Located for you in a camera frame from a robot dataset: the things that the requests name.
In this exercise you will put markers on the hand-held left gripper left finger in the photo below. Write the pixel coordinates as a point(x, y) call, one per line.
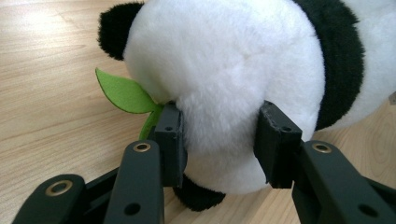
point(171, 146)

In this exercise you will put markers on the panda plush toy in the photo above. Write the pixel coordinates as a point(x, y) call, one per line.
point(233, 68)

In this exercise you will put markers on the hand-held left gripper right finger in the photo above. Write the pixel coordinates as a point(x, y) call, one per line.
point(277, 149)

